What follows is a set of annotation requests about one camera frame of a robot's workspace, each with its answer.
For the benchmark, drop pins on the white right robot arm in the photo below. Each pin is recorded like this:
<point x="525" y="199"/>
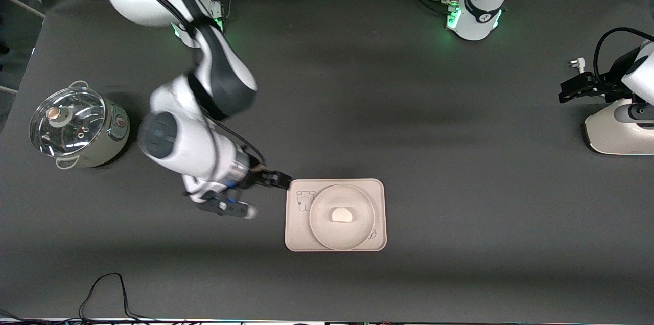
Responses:
<point x="184" y="136"/>

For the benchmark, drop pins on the white toaster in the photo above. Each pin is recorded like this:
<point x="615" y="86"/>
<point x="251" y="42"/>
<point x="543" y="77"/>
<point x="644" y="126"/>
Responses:
<point x="613" y="133"/>

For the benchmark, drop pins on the pale green electric pot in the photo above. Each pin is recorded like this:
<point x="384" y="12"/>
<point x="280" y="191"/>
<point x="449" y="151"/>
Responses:
<point x="115" y="136"/>

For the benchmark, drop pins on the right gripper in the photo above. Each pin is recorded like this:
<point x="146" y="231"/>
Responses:
<point x="261" y="177"/>

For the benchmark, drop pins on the white steamed bun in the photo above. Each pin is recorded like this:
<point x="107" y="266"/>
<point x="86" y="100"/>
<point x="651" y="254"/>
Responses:
<point x="342" y="215"/>

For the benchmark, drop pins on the round beige plate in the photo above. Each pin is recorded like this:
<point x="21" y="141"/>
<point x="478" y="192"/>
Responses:
<point x="342" y="233"/>

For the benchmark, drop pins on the glass pot lid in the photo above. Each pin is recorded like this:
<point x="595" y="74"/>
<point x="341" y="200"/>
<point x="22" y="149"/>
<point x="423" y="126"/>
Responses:
<point x="66" y="120"/>

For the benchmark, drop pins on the beige rabbit print tray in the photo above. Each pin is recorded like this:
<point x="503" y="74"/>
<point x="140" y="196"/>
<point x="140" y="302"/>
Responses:
<point x="296" y="233"/>

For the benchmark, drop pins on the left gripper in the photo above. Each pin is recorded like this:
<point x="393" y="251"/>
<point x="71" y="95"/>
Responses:
<point x="608" y="83"/>

